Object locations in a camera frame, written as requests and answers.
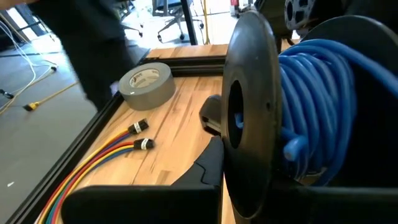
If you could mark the grey duct tape roll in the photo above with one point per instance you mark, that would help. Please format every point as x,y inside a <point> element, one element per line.
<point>146,96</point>

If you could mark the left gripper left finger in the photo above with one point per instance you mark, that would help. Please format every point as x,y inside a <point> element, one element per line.
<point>149,203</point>

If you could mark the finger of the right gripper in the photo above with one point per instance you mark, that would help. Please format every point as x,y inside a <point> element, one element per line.
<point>211,112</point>

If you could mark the black pole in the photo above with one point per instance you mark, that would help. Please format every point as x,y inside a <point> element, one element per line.
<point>189,25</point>

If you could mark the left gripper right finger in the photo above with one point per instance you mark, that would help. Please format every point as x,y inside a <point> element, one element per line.
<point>335,208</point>

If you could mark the black office chair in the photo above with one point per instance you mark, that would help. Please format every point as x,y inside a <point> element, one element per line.
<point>174,25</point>

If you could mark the person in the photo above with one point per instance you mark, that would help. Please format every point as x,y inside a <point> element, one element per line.
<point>93,46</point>

